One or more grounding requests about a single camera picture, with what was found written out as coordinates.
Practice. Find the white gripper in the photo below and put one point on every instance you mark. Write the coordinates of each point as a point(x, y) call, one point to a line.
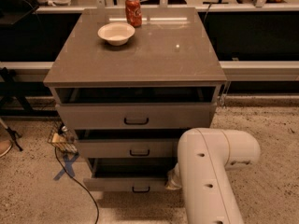
point(177, 175)

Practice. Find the grey bottom drawer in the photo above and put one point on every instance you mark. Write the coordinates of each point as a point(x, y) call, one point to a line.
point(140, 175)

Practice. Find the grey drawer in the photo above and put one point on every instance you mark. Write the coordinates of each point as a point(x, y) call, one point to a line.
point(128, 148)
point(140, 175)
point(133, 116)

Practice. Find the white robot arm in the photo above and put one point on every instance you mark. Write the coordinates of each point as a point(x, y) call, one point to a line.
point(204, 157)

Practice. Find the grey middle drawer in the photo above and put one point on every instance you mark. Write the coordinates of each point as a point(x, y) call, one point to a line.
point(128, 148)

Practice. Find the grey drawer cabinet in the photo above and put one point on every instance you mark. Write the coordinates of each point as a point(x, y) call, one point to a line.
point(168, 61)

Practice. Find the grey top drawer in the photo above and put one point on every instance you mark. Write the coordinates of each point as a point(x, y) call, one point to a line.
point(133, 116)

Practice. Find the white bowl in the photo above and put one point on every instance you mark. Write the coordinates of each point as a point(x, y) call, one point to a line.
point(116, 33)

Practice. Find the black stand leg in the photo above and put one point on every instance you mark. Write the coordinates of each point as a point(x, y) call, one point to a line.
point(13, 134)

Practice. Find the orange soda can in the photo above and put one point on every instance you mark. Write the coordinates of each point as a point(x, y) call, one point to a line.
point(133, 12)

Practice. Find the black chair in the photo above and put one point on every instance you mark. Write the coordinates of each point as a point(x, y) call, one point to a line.
point(12, 11)

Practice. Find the wire basket with items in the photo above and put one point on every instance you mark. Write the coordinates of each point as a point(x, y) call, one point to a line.
point(61, 138)

